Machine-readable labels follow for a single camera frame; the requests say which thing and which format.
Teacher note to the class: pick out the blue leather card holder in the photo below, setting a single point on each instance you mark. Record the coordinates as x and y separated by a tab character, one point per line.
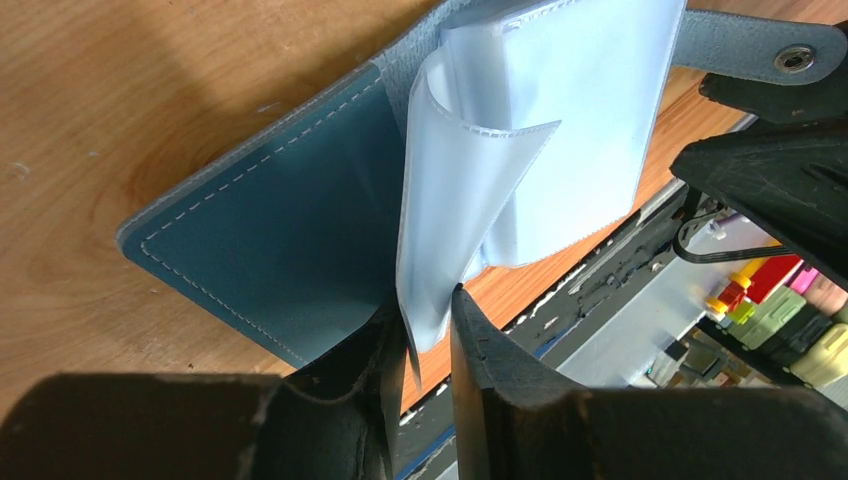
491	134

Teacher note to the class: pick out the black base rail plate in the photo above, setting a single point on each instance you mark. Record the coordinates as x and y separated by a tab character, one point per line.
573	326

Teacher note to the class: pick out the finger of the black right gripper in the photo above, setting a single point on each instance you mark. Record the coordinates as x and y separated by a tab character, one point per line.
787	172

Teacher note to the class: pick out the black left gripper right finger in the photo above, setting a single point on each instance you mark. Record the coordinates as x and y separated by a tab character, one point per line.
517	418

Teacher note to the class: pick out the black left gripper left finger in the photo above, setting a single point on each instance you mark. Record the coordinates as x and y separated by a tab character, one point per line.
336	418

